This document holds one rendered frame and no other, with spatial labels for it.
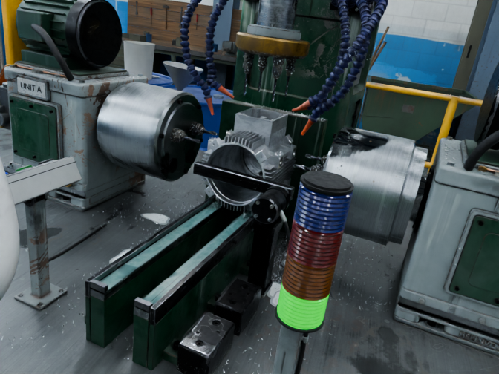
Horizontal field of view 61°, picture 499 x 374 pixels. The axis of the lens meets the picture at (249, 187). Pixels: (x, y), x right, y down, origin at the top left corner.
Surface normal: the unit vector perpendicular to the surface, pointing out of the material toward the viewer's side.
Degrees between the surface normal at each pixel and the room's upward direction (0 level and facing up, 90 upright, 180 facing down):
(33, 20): 90
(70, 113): 89
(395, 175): 54
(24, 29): 90
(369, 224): 110
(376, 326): 0
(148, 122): 62
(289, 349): 90
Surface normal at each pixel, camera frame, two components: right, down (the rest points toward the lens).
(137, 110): -0.25, -0.29
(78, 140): -0.40, 0.29
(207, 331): 0.12, -0.92
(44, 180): 0.86, -0.21
